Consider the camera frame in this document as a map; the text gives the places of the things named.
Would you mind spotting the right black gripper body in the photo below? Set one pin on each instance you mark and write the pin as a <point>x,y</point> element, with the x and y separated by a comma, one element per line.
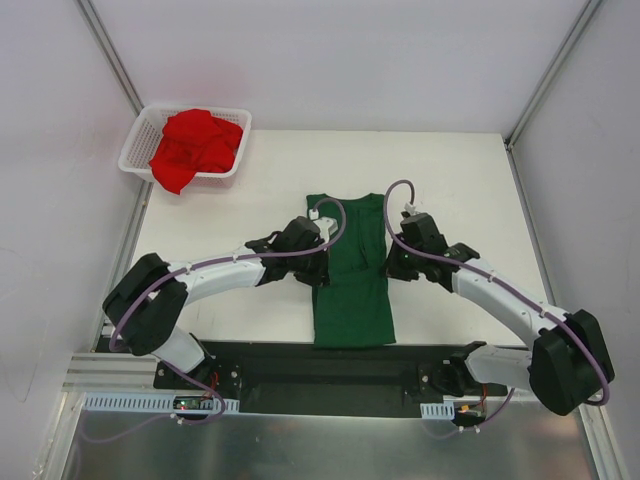
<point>397,265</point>

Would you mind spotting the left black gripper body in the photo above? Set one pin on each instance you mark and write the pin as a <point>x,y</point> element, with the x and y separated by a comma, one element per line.
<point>316,270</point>

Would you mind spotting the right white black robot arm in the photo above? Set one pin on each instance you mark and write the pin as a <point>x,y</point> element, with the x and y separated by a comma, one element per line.
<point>564,361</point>

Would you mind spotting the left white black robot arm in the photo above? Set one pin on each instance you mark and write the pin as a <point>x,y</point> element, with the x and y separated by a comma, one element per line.
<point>146,304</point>

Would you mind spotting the red t shirt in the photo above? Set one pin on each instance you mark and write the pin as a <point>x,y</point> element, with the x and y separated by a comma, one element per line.
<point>194,141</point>

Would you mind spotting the white plastic basket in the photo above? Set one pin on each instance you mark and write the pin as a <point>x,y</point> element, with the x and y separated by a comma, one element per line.
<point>146,132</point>

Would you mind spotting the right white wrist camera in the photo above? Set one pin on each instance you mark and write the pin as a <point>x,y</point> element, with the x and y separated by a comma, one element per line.
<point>409,210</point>

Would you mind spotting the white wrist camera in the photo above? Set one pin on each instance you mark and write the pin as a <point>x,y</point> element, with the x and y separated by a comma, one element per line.
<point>328,227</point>
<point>409,210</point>

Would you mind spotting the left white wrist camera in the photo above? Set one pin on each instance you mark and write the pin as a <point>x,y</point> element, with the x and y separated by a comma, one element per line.
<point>328,227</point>

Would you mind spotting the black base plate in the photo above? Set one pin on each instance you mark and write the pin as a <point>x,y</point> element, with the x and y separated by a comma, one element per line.
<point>300,379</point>

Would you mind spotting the right slotted cable duct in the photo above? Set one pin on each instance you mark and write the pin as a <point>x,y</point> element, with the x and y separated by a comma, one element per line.
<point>444,411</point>

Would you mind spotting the slotted cable duct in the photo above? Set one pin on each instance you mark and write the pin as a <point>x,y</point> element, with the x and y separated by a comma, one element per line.
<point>150,403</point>
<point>444,411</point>

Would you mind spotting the aluminium rail frame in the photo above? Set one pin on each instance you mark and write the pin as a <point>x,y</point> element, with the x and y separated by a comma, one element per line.
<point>98,369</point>

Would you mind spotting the left slotted cable duct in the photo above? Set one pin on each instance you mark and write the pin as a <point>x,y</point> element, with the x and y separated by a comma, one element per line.
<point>150,403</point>

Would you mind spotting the right aluminium corner post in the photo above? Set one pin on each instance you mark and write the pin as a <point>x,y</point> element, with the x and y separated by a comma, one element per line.
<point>552,72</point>

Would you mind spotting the aluminium corner post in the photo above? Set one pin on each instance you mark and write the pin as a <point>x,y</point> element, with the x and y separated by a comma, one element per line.
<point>552,72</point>
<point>101,36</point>

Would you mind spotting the left aluminium corner post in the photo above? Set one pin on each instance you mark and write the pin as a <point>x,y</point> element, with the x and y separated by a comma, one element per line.
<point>101,36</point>

